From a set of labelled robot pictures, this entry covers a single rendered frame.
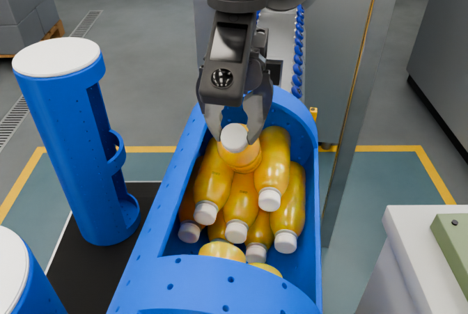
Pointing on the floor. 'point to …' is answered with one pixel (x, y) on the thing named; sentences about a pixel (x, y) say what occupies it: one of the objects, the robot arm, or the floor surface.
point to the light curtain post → (361, 89)
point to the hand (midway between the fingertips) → (234, 138)
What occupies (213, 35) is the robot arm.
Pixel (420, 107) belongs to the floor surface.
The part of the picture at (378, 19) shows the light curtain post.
